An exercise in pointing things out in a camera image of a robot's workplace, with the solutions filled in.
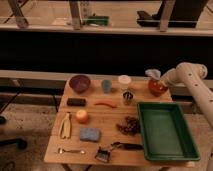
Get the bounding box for red bowl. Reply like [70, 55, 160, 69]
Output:
[148, 79, 168, 97]

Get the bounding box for banana peel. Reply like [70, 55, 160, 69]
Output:
[59, 113, 71, 139]

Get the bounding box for orange carrot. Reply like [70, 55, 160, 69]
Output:
[94, 101, 117, 108]

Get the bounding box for green object on shelf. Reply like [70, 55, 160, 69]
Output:
[84, 15, 109, 26]

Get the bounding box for green plastic tray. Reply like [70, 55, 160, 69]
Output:
[137, 102, 200, 161]

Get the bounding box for yellow-red apple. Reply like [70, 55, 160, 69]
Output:
[75, 110, 89, 124]

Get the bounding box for black-handled utensil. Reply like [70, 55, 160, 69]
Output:
[111, 142, 143, 150]

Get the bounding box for blue sponge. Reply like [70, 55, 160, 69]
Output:
[80, 128, 100, 142]

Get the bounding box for purple bowl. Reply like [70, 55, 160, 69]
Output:
[69, 75, 91, 93]

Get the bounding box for grey-blue towel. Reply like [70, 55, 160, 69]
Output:
[145, 69, 161, 80]

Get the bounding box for black dish brush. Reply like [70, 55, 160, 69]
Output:
[95, 147, 112, 163]

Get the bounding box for white cup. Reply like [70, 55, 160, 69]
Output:
[118, 75, 131, 90]

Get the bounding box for bunch of dark grapes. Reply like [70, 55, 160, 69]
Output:
[116, 116, 140, 136]

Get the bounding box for blue cup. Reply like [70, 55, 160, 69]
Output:
[101, 80, 112, 93]

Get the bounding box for black rectangular block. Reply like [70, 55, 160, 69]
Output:
[67, 98, 86, 106]

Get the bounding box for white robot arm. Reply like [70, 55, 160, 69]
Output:
[154, 62, 213, 129]

